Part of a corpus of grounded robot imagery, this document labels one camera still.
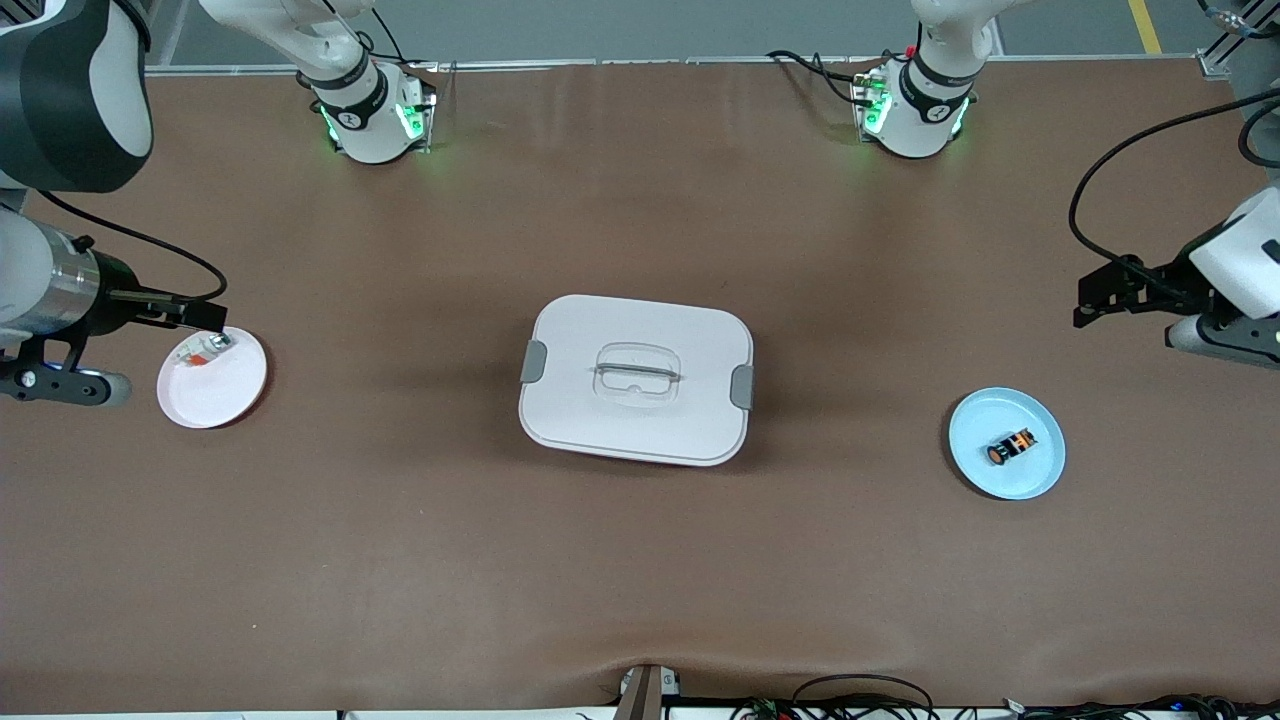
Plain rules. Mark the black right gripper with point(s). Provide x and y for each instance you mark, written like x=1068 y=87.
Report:
x=116 y=299

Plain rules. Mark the light blue round plate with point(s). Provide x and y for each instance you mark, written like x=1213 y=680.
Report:
x=1020 y=480

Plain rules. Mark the pink round plate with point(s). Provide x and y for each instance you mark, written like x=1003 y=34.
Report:
x=215 y=400

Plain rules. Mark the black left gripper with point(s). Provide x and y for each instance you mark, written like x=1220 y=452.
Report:
x=1152 y=284

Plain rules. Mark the aluminium frame post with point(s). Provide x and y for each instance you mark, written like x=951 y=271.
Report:
x=1215 y=62

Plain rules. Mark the orange push-button switch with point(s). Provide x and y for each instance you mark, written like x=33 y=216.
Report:
x=1010 y=448

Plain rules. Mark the aluminium table edge rail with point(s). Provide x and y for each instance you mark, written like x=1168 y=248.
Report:
x=650 y=63

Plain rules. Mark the white lidded storage box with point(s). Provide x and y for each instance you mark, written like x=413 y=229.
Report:
x=600 y=430

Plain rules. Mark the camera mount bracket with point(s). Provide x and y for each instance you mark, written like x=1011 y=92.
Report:
x=640 y=695

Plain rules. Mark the brown table cover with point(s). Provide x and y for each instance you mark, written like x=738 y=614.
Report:
x=400 y=560

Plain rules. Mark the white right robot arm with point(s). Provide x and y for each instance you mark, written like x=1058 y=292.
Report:
x=70 y=90

